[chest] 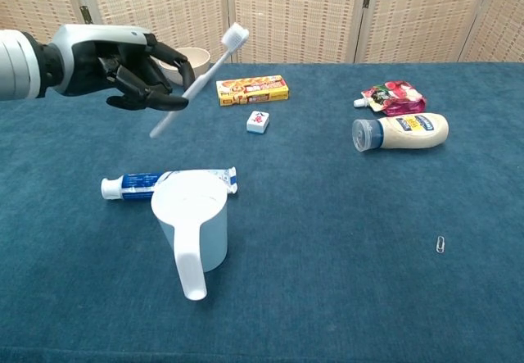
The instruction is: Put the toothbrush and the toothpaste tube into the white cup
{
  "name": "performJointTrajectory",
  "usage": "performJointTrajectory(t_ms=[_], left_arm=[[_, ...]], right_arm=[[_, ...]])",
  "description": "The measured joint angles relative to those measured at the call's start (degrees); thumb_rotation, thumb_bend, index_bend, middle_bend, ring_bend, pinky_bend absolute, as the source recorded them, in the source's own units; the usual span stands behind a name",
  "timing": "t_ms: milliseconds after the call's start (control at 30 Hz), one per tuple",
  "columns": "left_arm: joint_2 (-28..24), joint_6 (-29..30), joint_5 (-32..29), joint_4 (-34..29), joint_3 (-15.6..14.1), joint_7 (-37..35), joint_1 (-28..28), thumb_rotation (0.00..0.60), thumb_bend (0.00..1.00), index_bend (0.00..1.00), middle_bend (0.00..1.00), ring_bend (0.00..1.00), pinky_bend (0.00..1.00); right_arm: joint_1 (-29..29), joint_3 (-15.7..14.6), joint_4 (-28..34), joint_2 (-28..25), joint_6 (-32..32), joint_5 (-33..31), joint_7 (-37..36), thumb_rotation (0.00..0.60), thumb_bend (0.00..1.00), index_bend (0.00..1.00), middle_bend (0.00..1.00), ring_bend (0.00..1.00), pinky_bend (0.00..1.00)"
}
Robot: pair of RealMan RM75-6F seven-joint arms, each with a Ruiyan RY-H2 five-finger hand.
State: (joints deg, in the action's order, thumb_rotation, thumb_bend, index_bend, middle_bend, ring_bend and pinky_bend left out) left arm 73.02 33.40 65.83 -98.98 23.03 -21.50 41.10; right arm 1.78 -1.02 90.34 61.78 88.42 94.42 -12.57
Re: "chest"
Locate white toothbrush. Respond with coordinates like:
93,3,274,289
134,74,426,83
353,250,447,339
149,22,250,139

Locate woven folding screen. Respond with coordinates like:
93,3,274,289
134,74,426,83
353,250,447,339
0,0,524,73

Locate blue table cloth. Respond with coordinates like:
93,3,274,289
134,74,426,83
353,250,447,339
0,61,524,363

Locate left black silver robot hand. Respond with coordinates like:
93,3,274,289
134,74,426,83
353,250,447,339
44,24,197,112

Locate beige bowl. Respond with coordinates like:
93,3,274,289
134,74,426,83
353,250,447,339
157,47,211,88

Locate white cup with handle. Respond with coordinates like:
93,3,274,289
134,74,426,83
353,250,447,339
150,169,229,302

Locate yellow curry box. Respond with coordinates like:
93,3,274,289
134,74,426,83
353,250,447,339
215,75,290,107

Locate red spout pouch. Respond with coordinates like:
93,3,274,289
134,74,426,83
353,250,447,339
353,80,427,117

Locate mayonnaise squeeze bottle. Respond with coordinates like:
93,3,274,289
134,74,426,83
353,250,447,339
351,112,449,153

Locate blue white toothpaste tube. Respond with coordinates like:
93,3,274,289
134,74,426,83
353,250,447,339
101,166,238,202

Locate white mahjong tile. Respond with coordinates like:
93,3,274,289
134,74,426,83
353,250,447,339
246,110,272,134

